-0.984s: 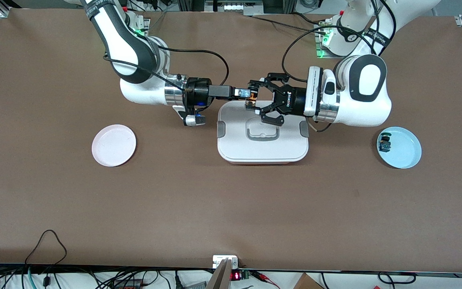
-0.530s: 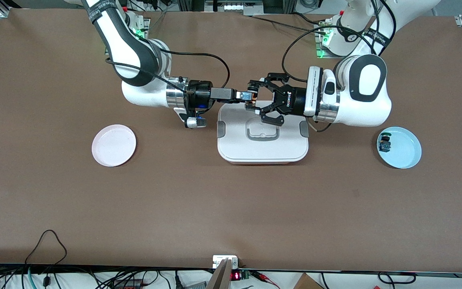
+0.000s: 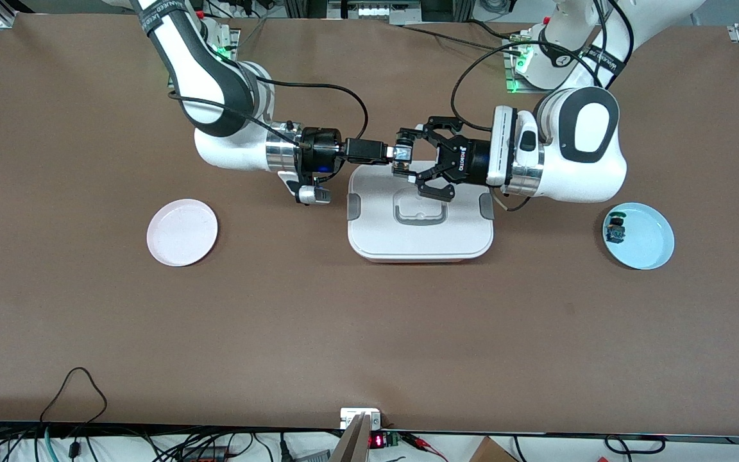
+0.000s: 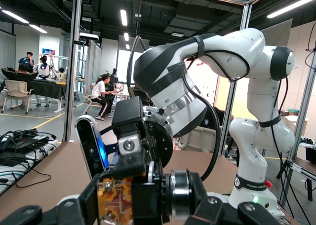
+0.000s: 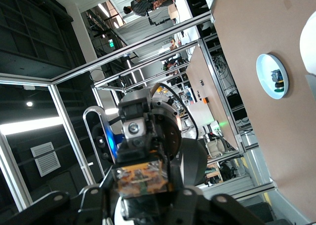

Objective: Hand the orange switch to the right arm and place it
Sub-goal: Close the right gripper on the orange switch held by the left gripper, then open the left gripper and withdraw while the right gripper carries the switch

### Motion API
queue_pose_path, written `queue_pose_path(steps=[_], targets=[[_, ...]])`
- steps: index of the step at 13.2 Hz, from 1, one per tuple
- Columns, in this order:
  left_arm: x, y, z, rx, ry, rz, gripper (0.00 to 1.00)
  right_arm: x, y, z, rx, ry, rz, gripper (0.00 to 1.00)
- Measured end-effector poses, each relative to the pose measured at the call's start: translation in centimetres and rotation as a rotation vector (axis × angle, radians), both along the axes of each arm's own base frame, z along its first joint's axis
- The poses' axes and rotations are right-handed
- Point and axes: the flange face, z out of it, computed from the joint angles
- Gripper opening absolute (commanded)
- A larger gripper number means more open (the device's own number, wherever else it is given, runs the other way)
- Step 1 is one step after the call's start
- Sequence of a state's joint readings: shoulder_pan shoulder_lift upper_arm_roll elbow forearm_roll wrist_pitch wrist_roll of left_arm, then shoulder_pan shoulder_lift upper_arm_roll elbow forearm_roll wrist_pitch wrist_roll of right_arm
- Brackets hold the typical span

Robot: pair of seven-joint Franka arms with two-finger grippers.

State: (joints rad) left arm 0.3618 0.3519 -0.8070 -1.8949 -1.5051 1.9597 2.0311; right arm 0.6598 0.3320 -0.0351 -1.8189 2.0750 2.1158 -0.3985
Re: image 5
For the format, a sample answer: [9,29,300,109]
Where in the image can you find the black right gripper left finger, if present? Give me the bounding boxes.
[0,169,119,225]

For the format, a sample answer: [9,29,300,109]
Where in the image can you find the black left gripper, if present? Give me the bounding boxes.
[117,96,183,163]

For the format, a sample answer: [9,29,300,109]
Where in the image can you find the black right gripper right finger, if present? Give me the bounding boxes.
[165,160,270,225]

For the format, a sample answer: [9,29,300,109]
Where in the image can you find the orange push button switch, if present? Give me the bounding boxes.
[111,160,171,211]

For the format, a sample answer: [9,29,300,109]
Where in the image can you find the white office chair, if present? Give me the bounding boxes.
[205,138,232,159]

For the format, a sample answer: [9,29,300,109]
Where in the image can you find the neighbouring brown workbench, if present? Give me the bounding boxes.
[186,46,239,148]

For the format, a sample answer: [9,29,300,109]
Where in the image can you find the person in striped shirt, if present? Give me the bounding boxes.
[122,0,158,17]

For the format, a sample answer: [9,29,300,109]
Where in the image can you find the small cardboard carton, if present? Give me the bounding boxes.
[167,3,180,20]

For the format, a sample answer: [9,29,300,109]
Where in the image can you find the light blue round plate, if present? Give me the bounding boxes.
[256,53,289,100]

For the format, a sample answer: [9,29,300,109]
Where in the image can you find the white lunch box grey latches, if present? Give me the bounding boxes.
[299,11,316,100]

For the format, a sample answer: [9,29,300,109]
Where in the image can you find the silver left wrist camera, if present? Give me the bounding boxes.
[82,106,117,167]

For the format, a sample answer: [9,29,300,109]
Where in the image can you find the white wall vent grille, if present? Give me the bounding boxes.
[30,142,62,178]

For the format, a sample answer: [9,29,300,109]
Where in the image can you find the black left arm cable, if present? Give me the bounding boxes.
[150,83,199,140]

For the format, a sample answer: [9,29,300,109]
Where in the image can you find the green blue push button switch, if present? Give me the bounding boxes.
[271,69,284,92]

